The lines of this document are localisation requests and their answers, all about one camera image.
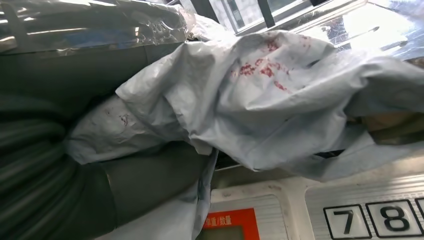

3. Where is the dark framed window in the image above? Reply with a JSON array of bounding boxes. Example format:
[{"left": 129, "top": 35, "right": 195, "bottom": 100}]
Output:
[{"left": 180, "top": 0, "right": 332, "bottom": 36}]

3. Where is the white electronic scale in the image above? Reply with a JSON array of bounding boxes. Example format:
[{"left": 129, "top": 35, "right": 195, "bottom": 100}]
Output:
[{"left": 195, "top": 155, "right": 424, "bottom": 240}]

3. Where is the grey parcel with red print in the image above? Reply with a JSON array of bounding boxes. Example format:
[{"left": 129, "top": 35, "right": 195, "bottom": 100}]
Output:
[{"left": 64, "top": 13, "right": 424, "bottom": 240}]

